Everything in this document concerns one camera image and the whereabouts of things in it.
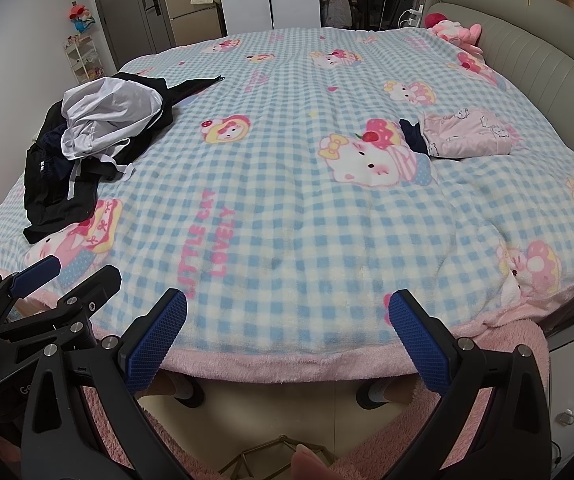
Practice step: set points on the folded pink printed garment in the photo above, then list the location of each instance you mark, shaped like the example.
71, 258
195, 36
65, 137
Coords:
472, 135

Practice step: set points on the person's right foot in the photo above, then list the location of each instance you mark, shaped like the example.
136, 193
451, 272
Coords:
377, 392

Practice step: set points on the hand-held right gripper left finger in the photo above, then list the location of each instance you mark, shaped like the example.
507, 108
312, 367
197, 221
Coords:
159, 340

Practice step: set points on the grey door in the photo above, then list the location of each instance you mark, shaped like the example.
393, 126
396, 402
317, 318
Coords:
127, 15

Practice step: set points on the beige cabinet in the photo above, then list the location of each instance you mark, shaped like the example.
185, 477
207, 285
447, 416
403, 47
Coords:
192, 20

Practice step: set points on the pink fluffy cloth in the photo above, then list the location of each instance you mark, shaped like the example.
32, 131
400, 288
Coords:
507, 345

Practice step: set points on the pink plush toy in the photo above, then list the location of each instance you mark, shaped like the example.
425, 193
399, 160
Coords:
449, 27

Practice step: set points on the folded navy garment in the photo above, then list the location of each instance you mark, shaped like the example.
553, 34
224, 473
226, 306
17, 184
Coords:
414, 137

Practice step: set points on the checkered cartoon print blanket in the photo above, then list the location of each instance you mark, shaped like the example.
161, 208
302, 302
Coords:
287, 210

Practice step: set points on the pile of black clothes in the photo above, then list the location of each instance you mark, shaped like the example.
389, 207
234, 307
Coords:
49, 195

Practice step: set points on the red and blue plush toy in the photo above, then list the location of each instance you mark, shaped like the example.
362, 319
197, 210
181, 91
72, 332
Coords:
81, 15

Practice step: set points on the person's left foot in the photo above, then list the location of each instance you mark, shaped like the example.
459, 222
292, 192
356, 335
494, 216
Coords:
187, 390

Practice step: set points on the person's foot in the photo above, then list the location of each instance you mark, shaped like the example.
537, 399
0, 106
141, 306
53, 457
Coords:
377, 392
187, 390

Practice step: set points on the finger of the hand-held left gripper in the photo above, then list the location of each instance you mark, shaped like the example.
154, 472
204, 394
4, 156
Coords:
37, 271
97, 287

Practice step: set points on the grey padded bed headboard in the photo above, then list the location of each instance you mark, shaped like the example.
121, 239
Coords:
542, 70

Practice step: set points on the white charger plug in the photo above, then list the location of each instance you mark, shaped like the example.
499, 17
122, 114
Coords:
412, 16

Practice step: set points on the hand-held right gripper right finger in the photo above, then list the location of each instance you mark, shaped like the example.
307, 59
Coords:
417, 340

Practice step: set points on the white shirt with navy trim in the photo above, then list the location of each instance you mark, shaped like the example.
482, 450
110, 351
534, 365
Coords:
107, 105

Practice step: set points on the white shelf rack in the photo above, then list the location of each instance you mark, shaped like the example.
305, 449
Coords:
79, 57

